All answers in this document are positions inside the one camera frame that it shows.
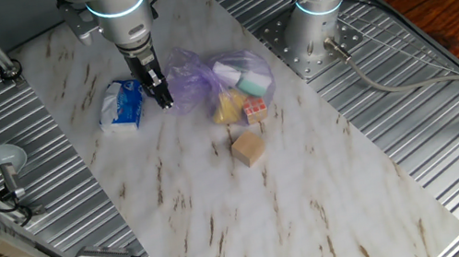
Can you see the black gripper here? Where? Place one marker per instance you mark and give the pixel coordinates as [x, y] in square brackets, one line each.
[142, 61]

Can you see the purple translucent plastic bag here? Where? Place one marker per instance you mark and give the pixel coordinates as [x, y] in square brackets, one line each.
[189, 81]

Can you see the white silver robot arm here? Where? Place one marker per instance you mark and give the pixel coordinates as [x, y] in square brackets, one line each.
[120, 6]

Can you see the blue white tissue pack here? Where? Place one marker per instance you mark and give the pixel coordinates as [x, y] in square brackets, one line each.
[120, 107]

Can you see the yellow toy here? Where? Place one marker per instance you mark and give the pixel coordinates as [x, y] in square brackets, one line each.
[228, 107]

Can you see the white green block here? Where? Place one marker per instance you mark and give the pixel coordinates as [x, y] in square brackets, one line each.
[250, 82]

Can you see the rubik's cube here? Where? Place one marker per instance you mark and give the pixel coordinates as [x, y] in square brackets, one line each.
[255, 109]

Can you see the wooden cube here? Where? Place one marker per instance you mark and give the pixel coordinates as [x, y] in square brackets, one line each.
[248, 149]

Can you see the black pole foot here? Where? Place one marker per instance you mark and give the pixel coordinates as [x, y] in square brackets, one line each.
[11, 71]

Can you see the white ladle-shaped stand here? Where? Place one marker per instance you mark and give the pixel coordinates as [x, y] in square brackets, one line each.
[9, 159]

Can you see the metal stand clamp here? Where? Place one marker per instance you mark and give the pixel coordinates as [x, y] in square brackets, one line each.
[22, 202]

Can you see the gray wrist camera mount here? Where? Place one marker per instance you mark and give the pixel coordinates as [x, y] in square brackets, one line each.
[77, 25]

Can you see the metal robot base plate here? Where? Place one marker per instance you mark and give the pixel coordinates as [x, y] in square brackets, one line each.
[348, 41]

